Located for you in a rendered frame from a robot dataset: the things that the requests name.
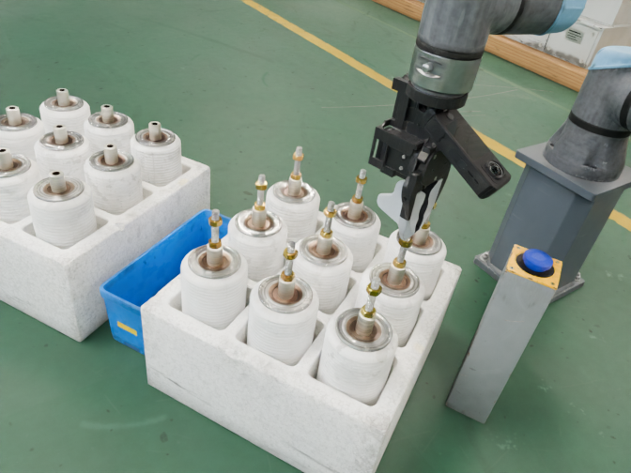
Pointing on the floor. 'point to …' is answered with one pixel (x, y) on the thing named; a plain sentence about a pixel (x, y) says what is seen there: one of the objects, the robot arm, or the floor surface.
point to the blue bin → (152, 277)
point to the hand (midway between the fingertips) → (412, 232)
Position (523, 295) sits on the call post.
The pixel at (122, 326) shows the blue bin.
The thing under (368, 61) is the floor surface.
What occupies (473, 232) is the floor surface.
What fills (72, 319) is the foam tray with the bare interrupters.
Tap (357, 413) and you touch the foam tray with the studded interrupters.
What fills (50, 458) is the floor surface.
